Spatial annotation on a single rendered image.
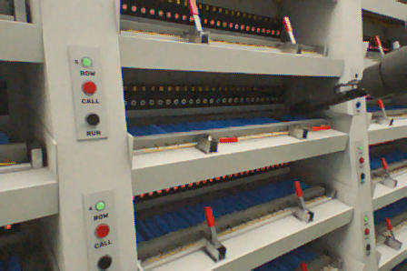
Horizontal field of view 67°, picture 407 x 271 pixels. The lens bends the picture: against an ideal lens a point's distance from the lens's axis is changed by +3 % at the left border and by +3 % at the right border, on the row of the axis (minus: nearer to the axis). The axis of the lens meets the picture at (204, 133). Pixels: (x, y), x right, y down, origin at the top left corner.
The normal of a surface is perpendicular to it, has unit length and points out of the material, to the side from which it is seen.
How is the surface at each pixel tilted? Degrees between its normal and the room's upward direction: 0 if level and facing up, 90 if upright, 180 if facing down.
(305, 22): 90
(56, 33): 90
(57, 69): 90
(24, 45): 108
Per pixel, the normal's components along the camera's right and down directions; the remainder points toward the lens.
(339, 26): -0.80, 0.08
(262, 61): 0.59, 0.29
